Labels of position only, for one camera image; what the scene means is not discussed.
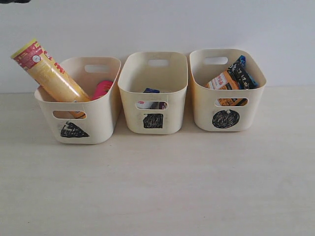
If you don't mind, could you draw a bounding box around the white blue milk carton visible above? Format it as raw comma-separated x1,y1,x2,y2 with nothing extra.
136,88,160,109

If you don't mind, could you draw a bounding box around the pink Lays chips can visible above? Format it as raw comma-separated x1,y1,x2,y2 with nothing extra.
92,80,113,100

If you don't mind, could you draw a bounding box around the orange snack bag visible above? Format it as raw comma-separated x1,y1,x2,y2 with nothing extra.
204,71,248,106

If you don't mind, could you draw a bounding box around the black blue snack bag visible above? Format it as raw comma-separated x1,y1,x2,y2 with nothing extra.
227,55,258,89

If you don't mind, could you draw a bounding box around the yellow chips can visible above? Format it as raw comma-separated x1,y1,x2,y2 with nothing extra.
10,39,91,103

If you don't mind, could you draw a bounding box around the purple juice carton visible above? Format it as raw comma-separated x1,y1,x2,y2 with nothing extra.
158,101,168,110

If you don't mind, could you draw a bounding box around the cream bin square mark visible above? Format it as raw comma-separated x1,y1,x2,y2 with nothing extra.
118,52,189,135

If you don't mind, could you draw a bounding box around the cream bin triangle mark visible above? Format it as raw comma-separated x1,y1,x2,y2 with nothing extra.
34,57,122,144

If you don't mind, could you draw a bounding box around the cream bin circle mark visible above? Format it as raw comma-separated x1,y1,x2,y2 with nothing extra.
189,49,266,132

